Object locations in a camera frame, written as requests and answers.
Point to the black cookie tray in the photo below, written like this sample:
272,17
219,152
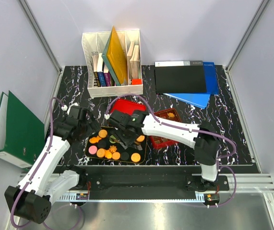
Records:
120,149

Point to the white file organizer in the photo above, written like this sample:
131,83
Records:
100,82

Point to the black folder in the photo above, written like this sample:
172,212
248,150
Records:
180,77

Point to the large round biscuit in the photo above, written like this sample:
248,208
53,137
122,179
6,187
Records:
102,133

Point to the lower round biscuit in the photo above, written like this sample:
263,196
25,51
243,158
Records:
101,153

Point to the fish shaped cookie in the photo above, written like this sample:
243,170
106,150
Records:
95,140

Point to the yellow teal book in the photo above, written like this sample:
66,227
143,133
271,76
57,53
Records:
115,60

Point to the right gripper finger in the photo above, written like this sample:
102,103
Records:
137,145
121,141

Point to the far right round biscuit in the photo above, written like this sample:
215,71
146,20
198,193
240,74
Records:
141,138

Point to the swirl meringue cookie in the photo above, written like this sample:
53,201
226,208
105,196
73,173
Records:
112,149

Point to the flower cookie in box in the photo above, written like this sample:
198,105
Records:
170,115

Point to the light blue folder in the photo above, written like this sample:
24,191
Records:
196,99

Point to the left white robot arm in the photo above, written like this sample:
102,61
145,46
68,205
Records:
34,195

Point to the small fish cookie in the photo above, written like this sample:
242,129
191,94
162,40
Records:
108,154

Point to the red tin box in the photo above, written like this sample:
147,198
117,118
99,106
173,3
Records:
165,135

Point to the red tin lid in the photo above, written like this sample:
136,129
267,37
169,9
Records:
123,107

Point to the orange small box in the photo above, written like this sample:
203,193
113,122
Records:
136,82

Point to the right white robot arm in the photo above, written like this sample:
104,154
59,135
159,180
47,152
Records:
199,138

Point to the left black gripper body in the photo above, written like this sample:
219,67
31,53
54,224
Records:
88,129

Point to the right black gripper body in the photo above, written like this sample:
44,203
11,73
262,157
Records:
120,133

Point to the black sandwich cookie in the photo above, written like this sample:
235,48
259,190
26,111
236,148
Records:
102,144
124,156

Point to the green sandwich cookie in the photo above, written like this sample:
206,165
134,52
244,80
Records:
112,139

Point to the corner round biscuit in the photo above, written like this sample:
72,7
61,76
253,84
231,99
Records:
135,157

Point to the green ring binder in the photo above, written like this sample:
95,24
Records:
22,135

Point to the pink sandwich cookie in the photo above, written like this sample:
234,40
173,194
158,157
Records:
92,150

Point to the plain round orange cookie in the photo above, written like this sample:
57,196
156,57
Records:
116,156

